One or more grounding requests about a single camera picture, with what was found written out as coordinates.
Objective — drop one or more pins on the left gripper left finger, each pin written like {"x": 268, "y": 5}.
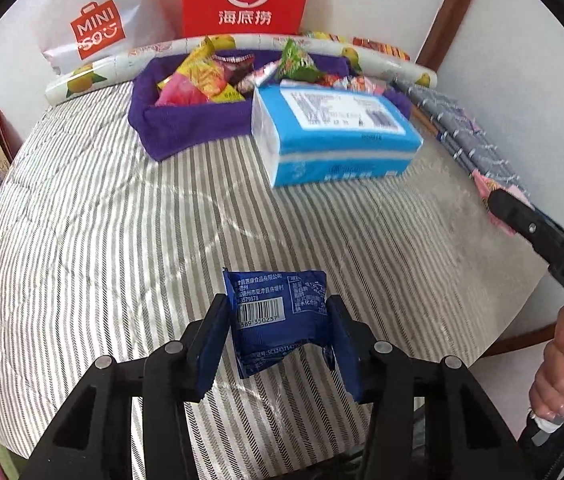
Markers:
{"x": 90, "y": 437}

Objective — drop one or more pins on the pink yellow snack bag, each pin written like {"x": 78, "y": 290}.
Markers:
{"x": 198, "y": 82}

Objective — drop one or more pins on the red pink snack packet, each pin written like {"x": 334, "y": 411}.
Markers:
{"x": 352, "y": 83}

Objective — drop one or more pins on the white Miniso plastic bag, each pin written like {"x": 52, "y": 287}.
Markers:
{"x": 72, "y": 33}

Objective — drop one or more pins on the blue snack packet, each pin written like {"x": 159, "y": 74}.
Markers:
{"x": 273, "y": 313}

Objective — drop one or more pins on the orange chips bag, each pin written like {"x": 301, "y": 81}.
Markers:
{"x": 381, "y": 47}

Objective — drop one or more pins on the yellow triangular snack packet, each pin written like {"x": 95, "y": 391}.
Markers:
{"x": 204, "y": 50}

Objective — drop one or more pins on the brown wooden door frame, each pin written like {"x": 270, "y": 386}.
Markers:
{"x": 445, "y": 27}

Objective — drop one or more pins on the white printed snack packet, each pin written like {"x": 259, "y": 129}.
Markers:
{"x": 257, "y": 78}

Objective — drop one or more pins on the blue tissue pack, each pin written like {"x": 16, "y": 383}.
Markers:
{"x": 310, "y": 134}

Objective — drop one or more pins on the grey checked folded cloth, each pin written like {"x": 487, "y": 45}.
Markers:
{"x": 469, "y": 146}

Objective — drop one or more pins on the rolled duck print mat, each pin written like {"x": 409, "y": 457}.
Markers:
{"x": 125, "y": 66}

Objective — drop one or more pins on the purple cloth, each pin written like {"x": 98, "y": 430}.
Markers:
{"x": 168, "y": 130}

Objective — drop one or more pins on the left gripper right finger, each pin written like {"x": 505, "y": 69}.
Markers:
{"x": 429, "y": 420}

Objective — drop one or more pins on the person's right hand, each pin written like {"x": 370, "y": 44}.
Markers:
{"x": 546, "y": 395}

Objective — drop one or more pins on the striped mattress cover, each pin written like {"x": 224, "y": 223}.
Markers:
{"x": 105, "y": 251}

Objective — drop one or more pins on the yellow chips bag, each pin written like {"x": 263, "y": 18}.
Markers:
{"x": 326, "y": 36}

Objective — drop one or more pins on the green snack packet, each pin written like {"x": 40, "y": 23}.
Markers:
{"x": 296, "y": 64}

